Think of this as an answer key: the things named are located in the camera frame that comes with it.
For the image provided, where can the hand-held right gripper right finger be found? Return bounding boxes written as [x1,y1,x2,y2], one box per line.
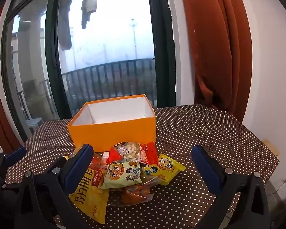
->
[191,144,270,229]

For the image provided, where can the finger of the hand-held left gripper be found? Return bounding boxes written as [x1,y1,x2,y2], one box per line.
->
[0,146,27,189]

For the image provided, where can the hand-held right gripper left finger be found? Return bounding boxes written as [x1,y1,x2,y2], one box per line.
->
[14,144,94,229]

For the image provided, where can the red orange snack packet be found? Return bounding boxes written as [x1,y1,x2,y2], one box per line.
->
[71,145,110,189]

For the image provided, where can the large yellow chip bag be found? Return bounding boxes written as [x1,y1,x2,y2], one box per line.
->
[69,164,110,225]

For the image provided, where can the yellow noodle snack packet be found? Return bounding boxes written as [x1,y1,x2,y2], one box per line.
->
[143,154,186,186]

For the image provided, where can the pale cartoon snack packet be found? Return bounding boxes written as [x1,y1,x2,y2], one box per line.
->
[102,160,141,190]

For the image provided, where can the orange cardboard box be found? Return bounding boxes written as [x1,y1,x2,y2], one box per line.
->
[67,94,156,152]

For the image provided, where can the clear packet of orange snacks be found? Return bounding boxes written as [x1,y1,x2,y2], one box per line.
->
[108,177,155,207]

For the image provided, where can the red packet of white puffs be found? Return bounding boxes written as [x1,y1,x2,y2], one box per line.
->
[109,141,159,166]

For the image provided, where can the brown polka dot tablecloth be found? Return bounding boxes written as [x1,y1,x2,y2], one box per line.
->
[5,104,280,227]

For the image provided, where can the grey green stool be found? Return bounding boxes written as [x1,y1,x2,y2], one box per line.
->
[26,118,44,134]

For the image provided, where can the black balcony railing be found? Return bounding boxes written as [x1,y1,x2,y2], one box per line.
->
[62,58,156,115]

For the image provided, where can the dark hanging garment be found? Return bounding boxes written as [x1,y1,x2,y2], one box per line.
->
[58,0,73,50]

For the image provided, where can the grey hanging garment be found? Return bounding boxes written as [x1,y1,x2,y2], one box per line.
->
[81,0,98,29]

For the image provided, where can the dark green window frame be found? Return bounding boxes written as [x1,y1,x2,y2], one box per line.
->
[1,0,177,139]

